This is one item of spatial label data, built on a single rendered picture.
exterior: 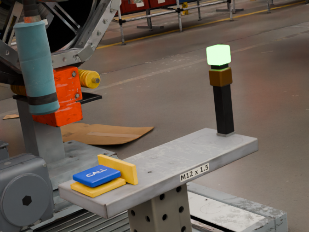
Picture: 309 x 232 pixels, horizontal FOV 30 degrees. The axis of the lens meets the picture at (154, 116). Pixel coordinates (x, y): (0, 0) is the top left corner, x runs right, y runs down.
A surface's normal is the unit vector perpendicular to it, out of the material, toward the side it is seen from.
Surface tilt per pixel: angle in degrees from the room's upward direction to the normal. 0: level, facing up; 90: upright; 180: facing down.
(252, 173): 0
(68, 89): 90
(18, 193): 90
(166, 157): 0
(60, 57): 90
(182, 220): 90
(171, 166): 0
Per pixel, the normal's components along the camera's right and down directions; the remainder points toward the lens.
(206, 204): -0.12, -0.96
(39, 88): 0.14, 0.27
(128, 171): -0.76, 0.26
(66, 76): 0.64, 0.13
